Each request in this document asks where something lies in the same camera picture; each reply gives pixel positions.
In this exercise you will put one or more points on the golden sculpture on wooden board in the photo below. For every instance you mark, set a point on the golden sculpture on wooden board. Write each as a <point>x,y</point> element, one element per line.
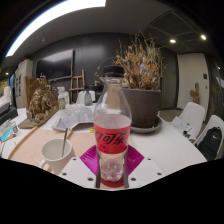
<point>41,103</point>

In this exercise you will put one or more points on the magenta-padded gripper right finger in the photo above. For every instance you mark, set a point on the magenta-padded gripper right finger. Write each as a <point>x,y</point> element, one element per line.
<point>150,170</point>

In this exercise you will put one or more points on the loose white paper sheets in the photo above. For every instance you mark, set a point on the loose white paper sheets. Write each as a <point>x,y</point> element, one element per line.
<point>181,125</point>

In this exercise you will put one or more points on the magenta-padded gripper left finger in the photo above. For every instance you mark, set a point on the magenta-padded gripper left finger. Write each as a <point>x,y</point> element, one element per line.
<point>71,170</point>

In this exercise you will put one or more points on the wooden wall figure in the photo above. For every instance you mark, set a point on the wooden wall figure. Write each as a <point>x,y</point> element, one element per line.
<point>195,93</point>

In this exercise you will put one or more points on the grey plant saucer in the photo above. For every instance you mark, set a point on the grey plant saucer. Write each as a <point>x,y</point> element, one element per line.
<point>156,128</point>

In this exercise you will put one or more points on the yellow tape piece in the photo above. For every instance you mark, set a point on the yellow tape piece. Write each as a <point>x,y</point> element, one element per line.
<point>92,130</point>

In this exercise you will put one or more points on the white mug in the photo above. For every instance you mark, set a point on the white mug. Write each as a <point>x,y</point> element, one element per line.
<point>53,156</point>

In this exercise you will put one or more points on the small green plastic bottle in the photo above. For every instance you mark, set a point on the small green plastic bottle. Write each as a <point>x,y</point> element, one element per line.
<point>61,100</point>

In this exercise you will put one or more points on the black box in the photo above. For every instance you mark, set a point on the black box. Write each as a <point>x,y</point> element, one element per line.
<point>7,113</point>

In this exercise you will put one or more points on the dried plant in grey pot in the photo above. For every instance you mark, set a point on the dried plant in grey pot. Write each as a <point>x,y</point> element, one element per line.
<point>143,106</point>

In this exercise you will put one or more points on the round ceiling spotlights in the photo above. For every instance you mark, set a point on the round ceiling spotlights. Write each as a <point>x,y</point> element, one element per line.
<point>172,41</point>

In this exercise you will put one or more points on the dark spray bottle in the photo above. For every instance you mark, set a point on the dark spray bottle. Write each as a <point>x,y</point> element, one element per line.
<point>87,98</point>

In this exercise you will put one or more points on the brown kraft paper mat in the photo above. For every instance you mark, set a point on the brown kraft paper mat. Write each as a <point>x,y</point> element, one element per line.
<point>30,146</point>

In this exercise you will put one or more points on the clear red-labelled drink bottle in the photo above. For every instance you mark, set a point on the clear red-labelled drink bottle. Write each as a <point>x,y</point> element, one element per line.
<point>112,133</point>

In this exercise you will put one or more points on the wooden easel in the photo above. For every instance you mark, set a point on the wooden easel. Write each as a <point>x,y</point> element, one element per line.
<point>77,87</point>

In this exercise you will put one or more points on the long ceiling light panel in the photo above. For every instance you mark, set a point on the long ceiling light panel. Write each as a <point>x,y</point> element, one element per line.
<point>50,15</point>

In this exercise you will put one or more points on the small glass jar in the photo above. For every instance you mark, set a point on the small glass jar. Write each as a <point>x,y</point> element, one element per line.
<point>15,127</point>

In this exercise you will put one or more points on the white plastic chair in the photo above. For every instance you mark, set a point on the white plastic chair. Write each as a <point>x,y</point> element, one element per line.
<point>193,113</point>
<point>80,97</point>
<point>215,121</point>

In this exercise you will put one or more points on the black backpack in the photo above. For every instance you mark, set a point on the black backpack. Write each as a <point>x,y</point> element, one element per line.
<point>210,143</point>

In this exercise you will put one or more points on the black wall screen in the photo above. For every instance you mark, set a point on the black wall screen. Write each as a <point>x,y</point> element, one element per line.
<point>55,65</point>

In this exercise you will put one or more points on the white shelf unit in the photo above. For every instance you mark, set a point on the white shelf unit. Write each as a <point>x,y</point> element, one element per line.
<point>24,83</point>

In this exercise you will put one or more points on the metal spoon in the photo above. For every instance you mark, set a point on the metal spoon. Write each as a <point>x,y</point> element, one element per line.
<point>65,140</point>

